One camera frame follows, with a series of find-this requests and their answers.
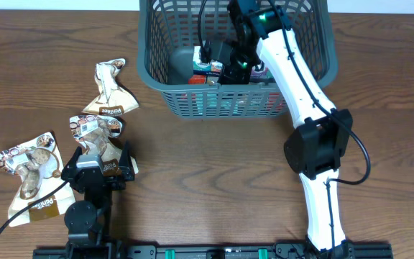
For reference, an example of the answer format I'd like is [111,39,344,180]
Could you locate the grey plastic laundry basket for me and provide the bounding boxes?
[137,0,339,119]

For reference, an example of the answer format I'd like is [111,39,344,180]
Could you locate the left black cable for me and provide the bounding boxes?
[0,179,72,259]

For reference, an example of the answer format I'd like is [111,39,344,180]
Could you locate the dried mushroom bag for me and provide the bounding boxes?
[69,115,124,176]
[82,58,139,117]
[0,132,75,227]

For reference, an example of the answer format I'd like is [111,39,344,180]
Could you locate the Kleenex tissue multipack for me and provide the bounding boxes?
[193,46,275,83]

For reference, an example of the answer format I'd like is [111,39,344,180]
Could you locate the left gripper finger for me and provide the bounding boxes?
[62,146,82,176]
[119,141,133,175]

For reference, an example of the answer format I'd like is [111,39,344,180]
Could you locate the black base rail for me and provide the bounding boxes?
[32,241,394,259]

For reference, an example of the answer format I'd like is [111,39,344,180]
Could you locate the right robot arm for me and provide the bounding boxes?
[201,1,352,258]

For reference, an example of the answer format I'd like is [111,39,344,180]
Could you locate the mint green wipes packet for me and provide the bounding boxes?
[193,94,264,117]

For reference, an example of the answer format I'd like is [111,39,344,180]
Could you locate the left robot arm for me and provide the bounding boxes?
[61,142,135,258]

